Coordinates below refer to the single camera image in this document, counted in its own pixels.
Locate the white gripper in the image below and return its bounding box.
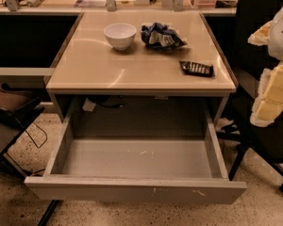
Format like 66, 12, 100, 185
248, 7, 283, 127

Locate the dark rxbar chocolate wrapper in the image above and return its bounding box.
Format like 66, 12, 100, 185
179, 60, 214, 78

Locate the open grey top drawer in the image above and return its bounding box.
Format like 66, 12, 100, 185
25, 97, 246, 204

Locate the black office chair right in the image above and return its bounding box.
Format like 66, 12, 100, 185
219, 0, 283, 192

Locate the crumpled blue chip bag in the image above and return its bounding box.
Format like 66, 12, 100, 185
140, 23, 187, 51

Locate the white ceramic bowl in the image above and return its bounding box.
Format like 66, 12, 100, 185
104, 24, 137, 51

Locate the brown chair left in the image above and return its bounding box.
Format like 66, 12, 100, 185
0, 83, 44, 178

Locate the black cable on floor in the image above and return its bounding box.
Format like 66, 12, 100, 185
14, 116, 49, 150

